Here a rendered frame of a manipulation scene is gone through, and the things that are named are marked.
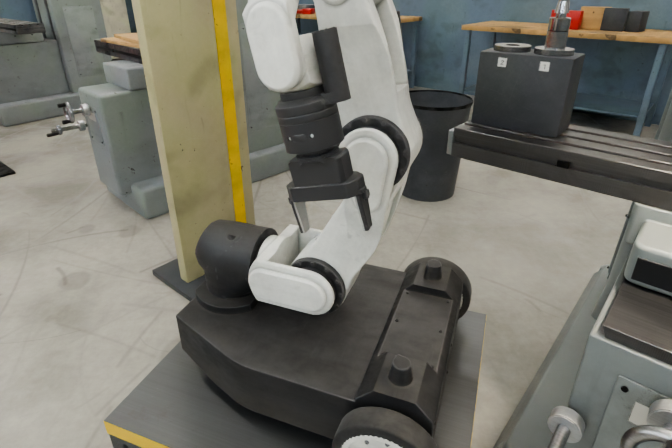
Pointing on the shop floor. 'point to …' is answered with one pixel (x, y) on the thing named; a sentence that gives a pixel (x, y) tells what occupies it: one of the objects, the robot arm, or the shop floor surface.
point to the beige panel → (191, 96)
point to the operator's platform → (172, 397)
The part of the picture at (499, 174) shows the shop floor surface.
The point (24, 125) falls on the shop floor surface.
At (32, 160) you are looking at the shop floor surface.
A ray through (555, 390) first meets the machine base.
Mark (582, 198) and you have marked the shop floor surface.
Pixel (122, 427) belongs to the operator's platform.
